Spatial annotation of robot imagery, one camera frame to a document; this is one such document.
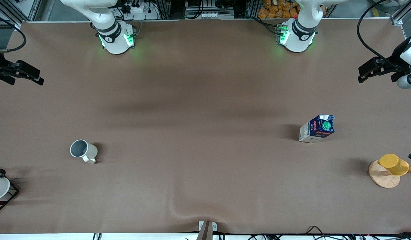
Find black wire rack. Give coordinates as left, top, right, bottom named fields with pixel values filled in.
left=0, top=162, right=20, bottom=215

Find wooden mug stand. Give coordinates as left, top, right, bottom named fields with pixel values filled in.
left=369, top=160, right=411, bottom=189

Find brown table cloth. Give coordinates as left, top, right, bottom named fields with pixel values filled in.
left=0, top=18, right=411, bottom=235

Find white power strip with plugs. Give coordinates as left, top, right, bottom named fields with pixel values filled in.
left=120, top=0, right=160, bottom=20

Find white ribbed mug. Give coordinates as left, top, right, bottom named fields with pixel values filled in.
left=70, top=139, right=98, bottom=164

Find yellow cup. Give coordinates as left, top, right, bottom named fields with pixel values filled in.
left=378, top=153, right=410, bottom=176

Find orange snack packs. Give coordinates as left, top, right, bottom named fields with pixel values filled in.
left=258, top=0, right=300, bottom=19

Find metal table clamp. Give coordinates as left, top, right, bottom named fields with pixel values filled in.
left=198, top=221, right=218, bottom=240

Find blue milk carton green cap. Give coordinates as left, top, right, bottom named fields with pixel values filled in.
left=299, top=114, right=335, bottom=143

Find long white power strip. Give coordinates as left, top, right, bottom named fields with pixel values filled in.
left=201, top=12, right=234, bottom=19

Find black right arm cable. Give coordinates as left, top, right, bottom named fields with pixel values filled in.
left=0, top=12, right=27, bottom=53

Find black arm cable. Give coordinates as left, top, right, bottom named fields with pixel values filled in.
left=357, top=0, right=403, bottom=69
left=0, top=12, right=27, bottom=53

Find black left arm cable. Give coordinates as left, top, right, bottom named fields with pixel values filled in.
left=357, top=0, right=403, bottom=69

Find aluminium frame profile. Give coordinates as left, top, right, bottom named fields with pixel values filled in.
left=390, top=5, right=411, bottom=28

